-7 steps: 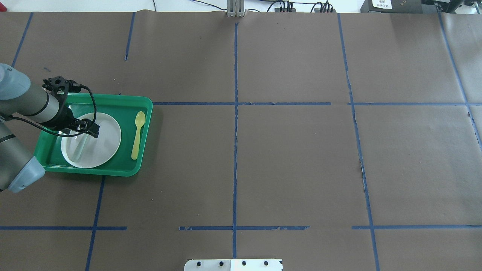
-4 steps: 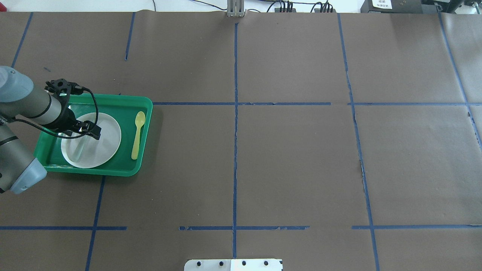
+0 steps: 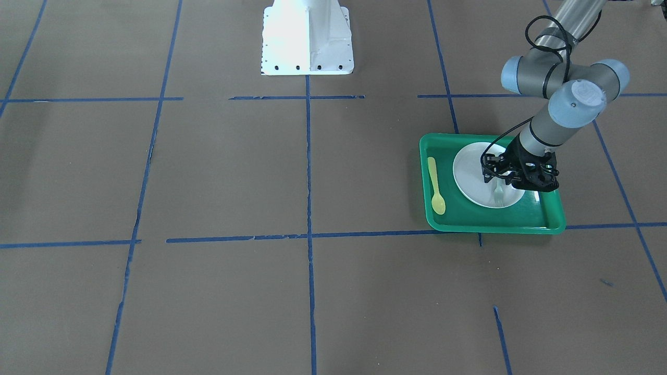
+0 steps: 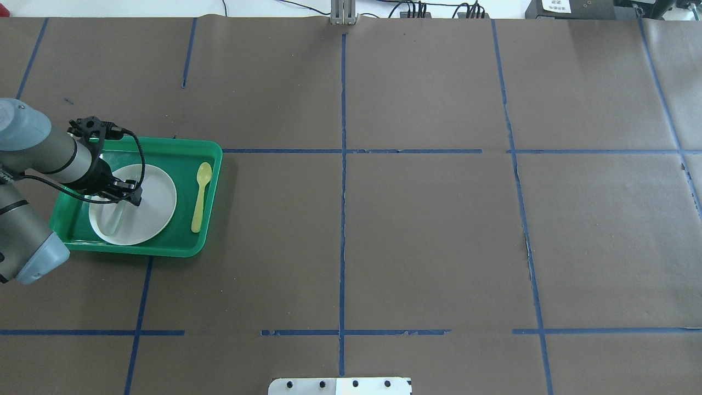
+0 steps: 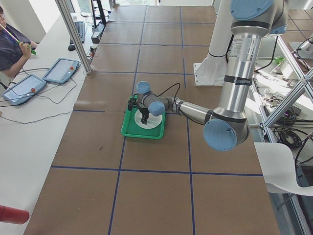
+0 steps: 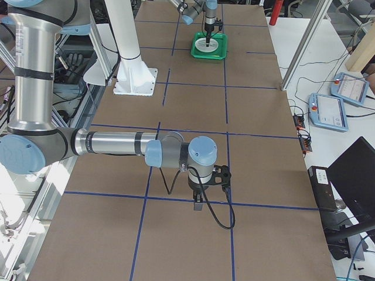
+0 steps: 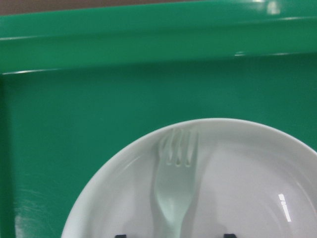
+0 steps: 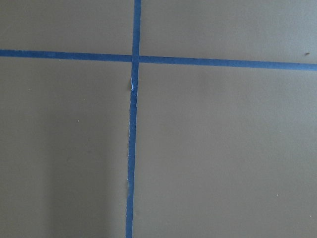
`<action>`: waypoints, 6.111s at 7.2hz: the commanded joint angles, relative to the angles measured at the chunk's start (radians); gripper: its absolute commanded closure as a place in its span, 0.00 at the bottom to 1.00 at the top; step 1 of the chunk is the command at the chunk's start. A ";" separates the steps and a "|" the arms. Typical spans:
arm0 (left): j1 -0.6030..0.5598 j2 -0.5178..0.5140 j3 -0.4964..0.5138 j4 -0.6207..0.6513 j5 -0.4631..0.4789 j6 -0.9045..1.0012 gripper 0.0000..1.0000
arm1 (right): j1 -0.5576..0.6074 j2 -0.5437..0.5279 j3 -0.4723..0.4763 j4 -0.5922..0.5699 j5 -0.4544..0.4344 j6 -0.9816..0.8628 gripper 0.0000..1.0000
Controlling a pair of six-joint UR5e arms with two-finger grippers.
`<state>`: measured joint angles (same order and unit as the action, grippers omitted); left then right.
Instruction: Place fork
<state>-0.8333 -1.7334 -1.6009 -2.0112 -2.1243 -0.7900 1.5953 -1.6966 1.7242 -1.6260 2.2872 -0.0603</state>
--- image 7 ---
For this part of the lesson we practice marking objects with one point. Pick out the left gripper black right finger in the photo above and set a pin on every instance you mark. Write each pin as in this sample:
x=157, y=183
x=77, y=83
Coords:
x=229, y=236

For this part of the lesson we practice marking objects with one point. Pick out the pale mint plastic fork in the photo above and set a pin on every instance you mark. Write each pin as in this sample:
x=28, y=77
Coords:
x=174, y=185

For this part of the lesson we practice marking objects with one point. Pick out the white round plate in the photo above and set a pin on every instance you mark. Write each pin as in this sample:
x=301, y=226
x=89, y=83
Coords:
x=252, y=180

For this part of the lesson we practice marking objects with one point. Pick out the green plastic tray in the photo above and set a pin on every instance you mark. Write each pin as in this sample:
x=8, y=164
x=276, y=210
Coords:
x=78, y=85

